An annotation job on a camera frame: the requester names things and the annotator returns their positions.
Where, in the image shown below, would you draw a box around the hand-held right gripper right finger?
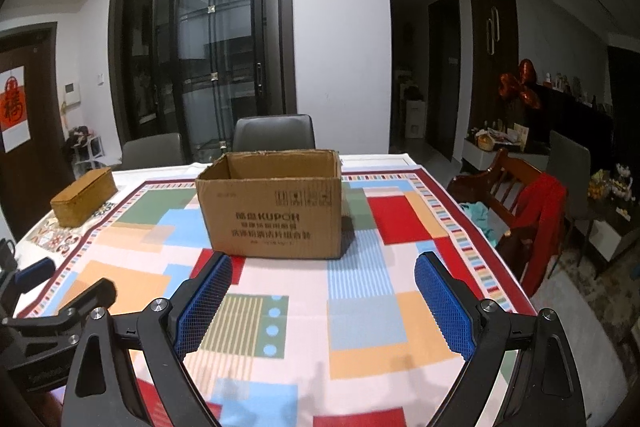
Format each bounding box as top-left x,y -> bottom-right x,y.
414,251 -> 586,427

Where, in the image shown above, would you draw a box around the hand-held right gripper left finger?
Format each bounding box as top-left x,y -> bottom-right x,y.
60,251 -> 234,427

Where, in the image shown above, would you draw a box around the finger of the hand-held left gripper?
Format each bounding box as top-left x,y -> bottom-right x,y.
2,278 -> 119,344
12,256 -> 56,294

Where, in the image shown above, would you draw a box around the brown cardboard box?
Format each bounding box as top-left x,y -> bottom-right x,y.
195,149 -> 344,261

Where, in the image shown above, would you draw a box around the black mug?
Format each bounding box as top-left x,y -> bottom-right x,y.
0,238 -> 17,275

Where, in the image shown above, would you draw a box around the woven rattan box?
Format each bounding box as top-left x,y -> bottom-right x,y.
50,167 -> 119,228

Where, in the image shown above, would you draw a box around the teal cloth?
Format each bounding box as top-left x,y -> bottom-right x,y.
459,201 -> 501,249

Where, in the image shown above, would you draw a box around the colourful geometric tablecloth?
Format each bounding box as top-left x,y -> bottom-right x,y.
12,172 -> 539,427

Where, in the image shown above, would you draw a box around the wooden chair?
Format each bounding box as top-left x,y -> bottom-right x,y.
447,148 -> 568,298

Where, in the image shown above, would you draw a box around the red garment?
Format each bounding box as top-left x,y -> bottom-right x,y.
510,173 -> 569,299

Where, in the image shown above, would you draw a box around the white shelf rack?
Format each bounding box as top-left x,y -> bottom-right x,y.
67,126 -> 106,168

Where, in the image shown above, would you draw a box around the dark wooden door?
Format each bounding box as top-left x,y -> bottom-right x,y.
0,22 -> 76,244

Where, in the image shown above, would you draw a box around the grey patterned rug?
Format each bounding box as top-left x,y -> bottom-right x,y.
525,227 -> 640,408

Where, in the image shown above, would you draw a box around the white side table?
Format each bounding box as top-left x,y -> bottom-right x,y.
461,122 -> 534,176

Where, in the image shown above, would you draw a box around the grey dining chair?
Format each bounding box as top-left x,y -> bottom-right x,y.
546,130 -> 594,279
232,114 -> 317,153
120,133 -> 185,170

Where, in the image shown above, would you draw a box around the white bin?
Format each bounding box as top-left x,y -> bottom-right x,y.
404,87 -> 427,139

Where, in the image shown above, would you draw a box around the dark sideboard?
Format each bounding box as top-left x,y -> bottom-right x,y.
530,84 -> 617,188

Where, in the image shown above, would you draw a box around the red foil balloons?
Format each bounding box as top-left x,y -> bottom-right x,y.
497,58 -> 544,110

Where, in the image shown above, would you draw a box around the tall dark cabinet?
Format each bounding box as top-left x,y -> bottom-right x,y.
467,0 -> 519,142

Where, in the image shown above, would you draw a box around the glass sliding door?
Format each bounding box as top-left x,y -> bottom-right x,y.
109,0 -> 299,162

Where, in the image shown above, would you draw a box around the red and white wall poster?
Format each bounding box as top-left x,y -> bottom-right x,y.
0,66 -> 26,153

